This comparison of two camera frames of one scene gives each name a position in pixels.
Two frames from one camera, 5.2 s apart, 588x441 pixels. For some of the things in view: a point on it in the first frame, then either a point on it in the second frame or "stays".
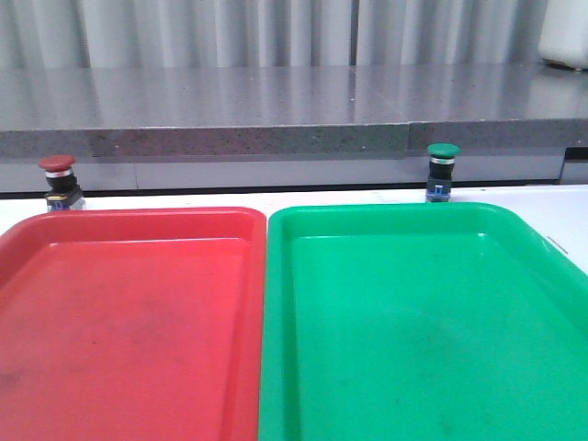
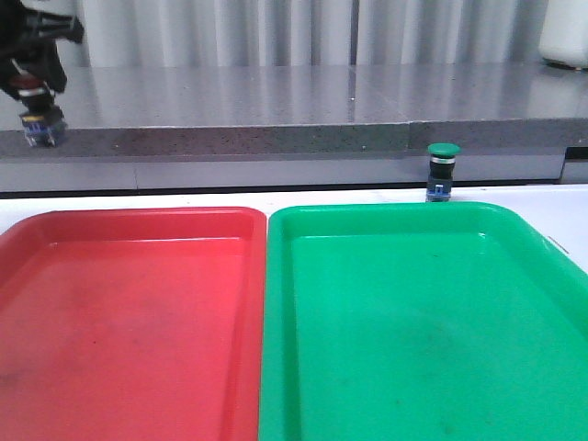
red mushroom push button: x=66 y=193 → x=43 y=121
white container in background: x=564 y=34 stays
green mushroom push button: x=441 y=166 stays
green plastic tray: x=419 y=322 stays
